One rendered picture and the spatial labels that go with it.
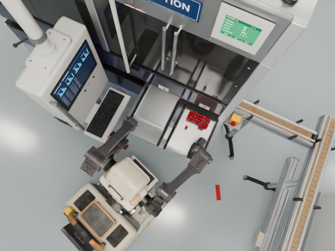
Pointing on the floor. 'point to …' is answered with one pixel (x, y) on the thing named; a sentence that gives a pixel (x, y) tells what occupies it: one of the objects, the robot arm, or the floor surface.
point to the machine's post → (266, 63)
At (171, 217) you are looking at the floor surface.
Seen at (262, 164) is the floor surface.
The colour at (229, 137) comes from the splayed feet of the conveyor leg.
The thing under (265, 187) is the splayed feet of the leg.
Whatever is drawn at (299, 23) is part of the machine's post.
